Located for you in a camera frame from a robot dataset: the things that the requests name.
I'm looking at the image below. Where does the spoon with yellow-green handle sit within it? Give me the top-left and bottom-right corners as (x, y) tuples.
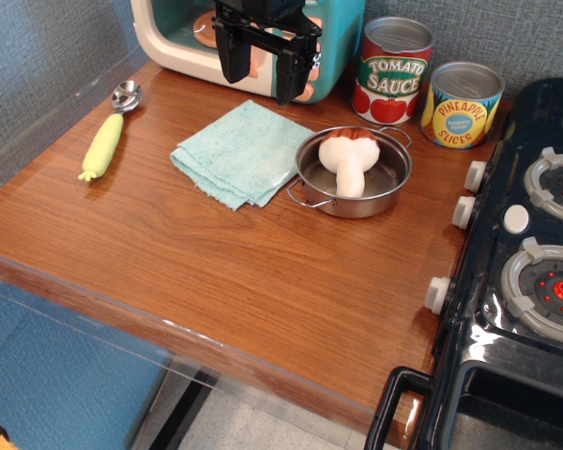
(78, 80), (143, 182)

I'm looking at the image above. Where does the teal toy microwave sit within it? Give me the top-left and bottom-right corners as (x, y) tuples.
(131, 0), (365, 103)

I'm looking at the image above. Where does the white round stove button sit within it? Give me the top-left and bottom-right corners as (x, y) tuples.
(502, 204), (529, 234)

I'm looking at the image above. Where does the white stove knob lower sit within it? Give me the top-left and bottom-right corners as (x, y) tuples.
(424, 277), (450, 315)

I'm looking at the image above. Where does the grey lower stove burner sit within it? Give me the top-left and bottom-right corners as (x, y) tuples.
(500, 237), (563, 343)

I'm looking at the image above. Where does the grey stove burner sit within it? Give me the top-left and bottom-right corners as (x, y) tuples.
(524, 146), (563, 220)
(500, 237), (563, 343)

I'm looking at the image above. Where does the light blue folded cloth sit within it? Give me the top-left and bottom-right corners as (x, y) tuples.
(170, 100), (313, 211)

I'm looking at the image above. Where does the pineapple slices can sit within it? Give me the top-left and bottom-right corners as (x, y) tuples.
(420, 61), (505, 149)

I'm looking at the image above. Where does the white stove knob upper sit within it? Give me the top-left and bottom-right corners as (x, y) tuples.
(464, 160), (487, 193)

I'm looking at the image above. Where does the tomato sauce can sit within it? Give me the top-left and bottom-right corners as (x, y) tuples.
(352, 16), (434, 125)

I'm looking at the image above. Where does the white plush mushroom toy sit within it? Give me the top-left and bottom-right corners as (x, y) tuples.
(319, 127), (380, 198)

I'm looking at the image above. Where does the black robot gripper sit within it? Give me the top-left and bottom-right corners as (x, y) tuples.
(213, 1), (322, 106)

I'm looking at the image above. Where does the white stove knob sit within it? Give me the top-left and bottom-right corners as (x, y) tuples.
(464, 160), (487, 193)
(451, 196), (476, 230)
(424, 277), (450, 315)

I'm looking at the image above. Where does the white stove knob middle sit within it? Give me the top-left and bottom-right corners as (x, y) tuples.
(451, 196), (476, 230)

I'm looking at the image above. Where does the black toy stove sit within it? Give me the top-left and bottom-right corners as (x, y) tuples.
(366, 78), (563, 449)

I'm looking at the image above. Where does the small steel pan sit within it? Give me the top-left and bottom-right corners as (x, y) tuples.
(287, 127), (413, 218)

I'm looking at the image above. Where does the grey upper stove burner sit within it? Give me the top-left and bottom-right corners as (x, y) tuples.
(524, 146), (563, 220)

